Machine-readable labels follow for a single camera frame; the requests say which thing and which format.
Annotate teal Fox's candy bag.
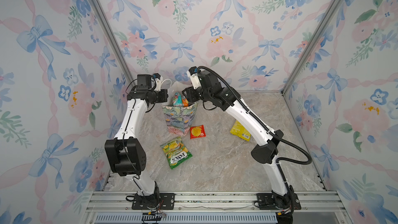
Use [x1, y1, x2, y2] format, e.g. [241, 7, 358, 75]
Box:
[172, 92, 183, 107]

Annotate floral paper gift bag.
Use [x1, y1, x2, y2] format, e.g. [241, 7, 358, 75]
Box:
[161, 82, 198, 136]

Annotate yellow snack packet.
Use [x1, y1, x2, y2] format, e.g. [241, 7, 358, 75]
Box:
[230, 120, 251, 142]

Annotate small red snack packet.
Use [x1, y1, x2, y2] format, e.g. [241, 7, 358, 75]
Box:
[190, 125, 206, 139]

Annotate green Fox's candy bag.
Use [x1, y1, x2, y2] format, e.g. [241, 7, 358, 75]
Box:
[160, 136, 193, 170]

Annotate orange snack packet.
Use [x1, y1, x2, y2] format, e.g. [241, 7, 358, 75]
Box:
[181, 96, 189, 107]

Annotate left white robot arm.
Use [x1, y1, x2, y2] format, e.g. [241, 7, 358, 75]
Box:
[104, 89, 169, 197]

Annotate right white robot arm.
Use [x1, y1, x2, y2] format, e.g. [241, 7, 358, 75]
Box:
[182, 86, 295, 212]

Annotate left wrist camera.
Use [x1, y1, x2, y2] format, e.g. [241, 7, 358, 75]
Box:
[135, 73, 163, 91]

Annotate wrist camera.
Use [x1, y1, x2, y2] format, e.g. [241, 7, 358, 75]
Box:
[135, 73, 163, 91]
[186, 66, 223, 91]

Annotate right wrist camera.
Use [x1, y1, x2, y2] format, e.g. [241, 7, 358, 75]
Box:
[186, 66, 223, 91]

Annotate black corrugated cable conduit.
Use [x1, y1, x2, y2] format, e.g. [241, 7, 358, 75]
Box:
[196, 66, 313, 212]

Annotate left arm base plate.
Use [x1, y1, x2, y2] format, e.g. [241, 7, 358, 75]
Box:
[131, 193, 176, 210]

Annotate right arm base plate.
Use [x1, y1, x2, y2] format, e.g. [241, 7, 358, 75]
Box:
[255, 192, 302, 211]

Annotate front aluminium base frame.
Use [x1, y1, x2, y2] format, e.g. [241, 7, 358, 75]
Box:
[80, 191, 353, 224]

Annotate left corner aluminium post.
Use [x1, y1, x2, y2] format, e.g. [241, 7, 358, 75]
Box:
[88, 0, 134, 83]

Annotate corner aluminium post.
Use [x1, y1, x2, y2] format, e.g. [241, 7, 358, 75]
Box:
[281, 0, 344, 96]
[88, 0, 134, 83]

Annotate right corner aluminium post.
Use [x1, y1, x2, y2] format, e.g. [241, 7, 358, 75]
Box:
[281, 0, 344, 96]

